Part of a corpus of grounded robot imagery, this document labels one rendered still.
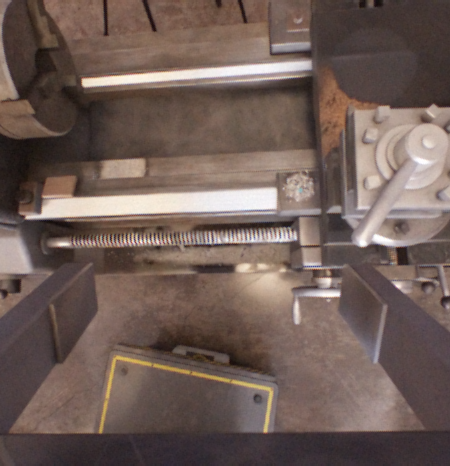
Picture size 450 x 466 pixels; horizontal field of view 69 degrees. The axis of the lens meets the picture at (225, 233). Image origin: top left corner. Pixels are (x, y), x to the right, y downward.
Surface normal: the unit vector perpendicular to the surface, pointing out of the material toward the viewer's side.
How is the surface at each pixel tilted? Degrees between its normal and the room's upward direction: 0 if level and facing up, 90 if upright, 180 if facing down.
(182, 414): 0
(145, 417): 0
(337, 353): 0
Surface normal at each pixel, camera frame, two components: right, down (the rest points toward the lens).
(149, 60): -0.09, -0.12
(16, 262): -0.07, 0.43
